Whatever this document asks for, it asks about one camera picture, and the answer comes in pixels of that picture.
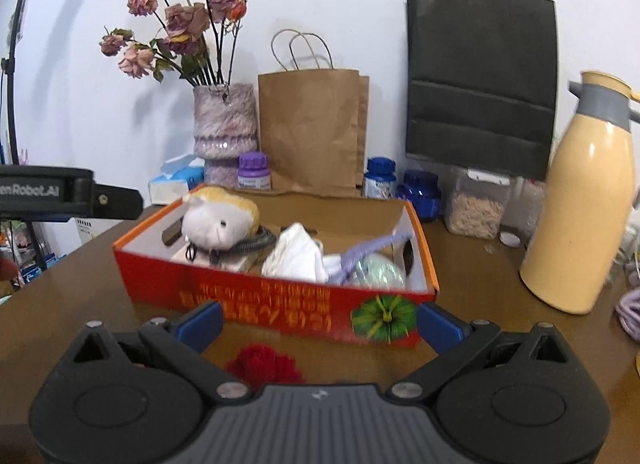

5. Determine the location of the purple marbled vase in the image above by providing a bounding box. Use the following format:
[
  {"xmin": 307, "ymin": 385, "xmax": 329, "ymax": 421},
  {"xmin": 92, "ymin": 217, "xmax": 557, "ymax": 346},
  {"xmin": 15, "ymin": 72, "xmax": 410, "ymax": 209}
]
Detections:
[{"xmin": 192, "ymin": 83, "xmax": 259, "ymax": 189}]

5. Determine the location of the red cardboard box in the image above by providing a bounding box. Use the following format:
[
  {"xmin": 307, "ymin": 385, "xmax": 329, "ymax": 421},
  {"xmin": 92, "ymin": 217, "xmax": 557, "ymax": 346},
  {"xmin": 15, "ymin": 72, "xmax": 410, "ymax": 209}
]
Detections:
[{"xmin": 112, "ymin": 184, "xmax": 441, "ymax": 350}]

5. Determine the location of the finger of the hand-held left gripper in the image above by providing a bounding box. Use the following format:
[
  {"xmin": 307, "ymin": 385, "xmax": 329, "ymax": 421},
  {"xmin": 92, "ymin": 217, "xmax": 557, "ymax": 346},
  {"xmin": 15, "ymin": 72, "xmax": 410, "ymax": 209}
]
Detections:
[{"xmin": 91, "ymin": 183, "xmax": 144, "ymax": 221}]

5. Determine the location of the iridescent plastic bag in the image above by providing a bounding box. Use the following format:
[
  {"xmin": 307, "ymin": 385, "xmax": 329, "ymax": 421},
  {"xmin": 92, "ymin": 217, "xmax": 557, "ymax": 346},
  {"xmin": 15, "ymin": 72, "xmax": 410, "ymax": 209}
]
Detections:
[{"xmin": 350, "ymin": 253, "xmax": 407, "ymax": 289}]

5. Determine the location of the yellow thermos jug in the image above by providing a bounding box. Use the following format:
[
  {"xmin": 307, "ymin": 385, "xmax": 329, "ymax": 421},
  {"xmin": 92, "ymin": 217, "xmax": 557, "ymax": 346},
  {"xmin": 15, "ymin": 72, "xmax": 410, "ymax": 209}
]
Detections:
[{"xmin": 519, "ymin": 71, "xmax": 640, "ymax": 316}]

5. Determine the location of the brown paper bag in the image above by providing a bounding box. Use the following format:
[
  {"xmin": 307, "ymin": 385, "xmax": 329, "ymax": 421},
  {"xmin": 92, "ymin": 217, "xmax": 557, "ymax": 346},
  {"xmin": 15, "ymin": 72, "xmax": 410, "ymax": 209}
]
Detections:
[{"xmin": 257, "ymin": 29, "xmax": 371, "ymax": 197}]

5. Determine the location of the black paper bag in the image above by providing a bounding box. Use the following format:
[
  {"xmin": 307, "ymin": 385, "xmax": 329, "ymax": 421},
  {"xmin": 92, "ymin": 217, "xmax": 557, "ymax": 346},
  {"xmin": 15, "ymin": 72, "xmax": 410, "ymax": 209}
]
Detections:
[{"xmin": 405, "ymin": 0, "xmax": 558, "ymax": 181}]

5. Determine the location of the black light stand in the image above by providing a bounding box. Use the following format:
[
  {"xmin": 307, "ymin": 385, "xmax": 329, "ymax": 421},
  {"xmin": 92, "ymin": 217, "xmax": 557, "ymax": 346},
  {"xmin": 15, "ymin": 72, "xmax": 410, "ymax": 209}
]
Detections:
[{"xmin": 0, "ymin": 0, "xmax": 41, "ymax": 290}]

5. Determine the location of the dried pink rose bouquet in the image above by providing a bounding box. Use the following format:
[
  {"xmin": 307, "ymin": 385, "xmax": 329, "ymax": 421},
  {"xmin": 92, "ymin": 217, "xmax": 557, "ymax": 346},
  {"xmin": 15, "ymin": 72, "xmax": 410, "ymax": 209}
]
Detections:
[{"xmin": 99, "ymin": 0, "xmax": 248, "ymax": 88}]

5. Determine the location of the dark blue jar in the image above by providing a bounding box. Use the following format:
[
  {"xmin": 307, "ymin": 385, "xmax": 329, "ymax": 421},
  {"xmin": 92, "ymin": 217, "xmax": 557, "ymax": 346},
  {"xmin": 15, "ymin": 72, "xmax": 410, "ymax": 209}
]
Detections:
[{"xmin": 397, "ymin": 170, "xmax": 442, "ymax": 222}]

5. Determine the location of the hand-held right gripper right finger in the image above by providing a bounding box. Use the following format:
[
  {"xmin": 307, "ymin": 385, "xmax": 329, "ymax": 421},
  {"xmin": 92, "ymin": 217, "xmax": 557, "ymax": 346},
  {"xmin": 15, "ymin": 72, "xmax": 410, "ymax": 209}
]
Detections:
[{"xmin": 385, "ymin": 301, "xmax": 576, "ymax": 405}]

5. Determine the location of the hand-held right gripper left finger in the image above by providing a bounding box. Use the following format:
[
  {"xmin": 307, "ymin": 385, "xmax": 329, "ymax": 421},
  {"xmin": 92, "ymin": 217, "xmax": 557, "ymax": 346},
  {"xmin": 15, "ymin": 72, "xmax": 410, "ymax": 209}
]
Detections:
[{"xmin": 59, "ymin": 301, "xmax": 251, "ymax": 402}]

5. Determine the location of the pink printed box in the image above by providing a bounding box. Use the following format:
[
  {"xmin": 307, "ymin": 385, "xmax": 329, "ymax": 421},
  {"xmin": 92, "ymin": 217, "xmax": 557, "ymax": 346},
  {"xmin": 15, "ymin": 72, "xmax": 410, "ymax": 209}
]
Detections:
[{"xmin": 170, "ymin": 244, "xmax": 261, "ymax": 272}]

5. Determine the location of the purple coiled cable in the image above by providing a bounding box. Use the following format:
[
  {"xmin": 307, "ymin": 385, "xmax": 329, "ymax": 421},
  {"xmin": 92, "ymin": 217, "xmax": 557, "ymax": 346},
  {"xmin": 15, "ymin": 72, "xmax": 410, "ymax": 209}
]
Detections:
[{"xmin": 614, "ymin": 287, "xmax": 640, "ymax": 342}]

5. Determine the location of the red crochet flower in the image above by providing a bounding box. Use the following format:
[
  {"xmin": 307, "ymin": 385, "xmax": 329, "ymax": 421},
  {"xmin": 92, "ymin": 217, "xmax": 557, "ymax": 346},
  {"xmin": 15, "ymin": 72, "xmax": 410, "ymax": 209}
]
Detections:
[{"xmin": 226, "ymin": 344, "xmax": 305, "ymax": 390}]

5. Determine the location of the white cloth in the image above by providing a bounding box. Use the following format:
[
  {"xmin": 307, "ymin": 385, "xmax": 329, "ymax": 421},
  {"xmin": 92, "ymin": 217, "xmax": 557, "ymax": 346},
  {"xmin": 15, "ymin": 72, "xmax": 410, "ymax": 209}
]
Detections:
[{"xmin": 261, "ymin": 223, "xmax": 331, "ymax": 283}]

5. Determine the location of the blue tissue box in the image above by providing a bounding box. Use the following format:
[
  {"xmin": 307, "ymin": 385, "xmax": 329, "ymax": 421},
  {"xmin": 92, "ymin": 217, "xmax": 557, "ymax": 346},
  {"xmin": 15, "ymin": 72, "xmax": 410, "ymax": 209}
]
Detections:
[{"xmin": 148, "ymin": 154, "xmax": 206, "ymax": 206}]

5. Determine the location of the black braided cable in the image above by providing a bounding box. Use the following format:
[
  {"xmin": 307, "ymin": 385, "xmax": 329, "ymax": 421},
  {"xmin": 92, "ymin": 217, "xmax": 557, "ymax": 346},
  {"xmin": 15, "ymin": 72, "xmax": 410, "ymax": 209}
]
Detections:
[{"xmin": 182, "ymin": 227, "xmax": 278, "ymax": 265}]

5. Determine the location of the white plush sheep toy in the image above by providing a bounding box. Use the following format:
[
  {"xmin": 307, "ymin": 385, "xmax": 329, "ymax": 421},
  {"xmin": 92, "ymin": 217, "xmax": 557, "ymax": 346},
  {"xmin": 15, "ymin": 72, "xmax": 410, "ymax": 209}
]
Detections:
[{"xmin": 181, "ymin": 185, "xmax": 261, "ymax": 252}]

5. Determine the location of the clear grain container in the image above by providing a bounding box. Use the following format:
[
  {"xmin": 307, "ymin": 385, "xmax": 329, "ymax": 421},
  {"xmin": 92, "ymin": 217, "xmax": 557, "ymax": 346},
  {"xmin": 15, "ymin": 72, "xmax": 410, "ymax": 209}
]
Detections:
[{"xmin": 444, "ymin": 167, "xmax": 512, "ymax": 240}]

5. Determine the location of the blue capped pill bottle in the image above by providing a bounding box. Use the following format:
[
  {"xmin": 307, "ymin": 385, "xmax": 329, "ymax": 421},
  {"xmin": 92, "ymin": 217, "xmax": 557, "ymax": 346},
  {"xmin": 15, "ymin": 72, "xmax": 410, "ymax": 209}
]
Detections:
[{"xmin": 361, "ymin": 157, "xmax": 398, "ymax": 200}]

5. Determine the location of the purple capped pill bottle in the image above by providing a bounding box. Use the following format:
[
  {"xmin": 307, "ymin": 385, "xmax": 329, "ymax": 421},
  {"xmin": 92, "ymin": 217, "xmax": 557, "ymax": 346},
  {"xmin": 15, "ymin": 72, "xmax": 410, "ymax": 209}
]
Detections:
[{"xmin": 236, "ymin": 151, "xmax": 272, "ymax": 191}]

